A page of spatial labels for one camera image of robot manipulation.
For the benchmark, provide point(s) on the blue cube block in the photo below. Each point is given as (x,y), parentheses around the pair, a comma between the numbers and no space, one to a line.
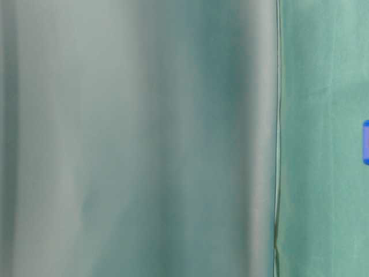
(365,142)

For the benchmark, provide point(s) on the green table cloth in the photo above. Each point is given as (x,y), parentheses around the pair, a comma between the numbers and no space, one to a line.
(184,138)

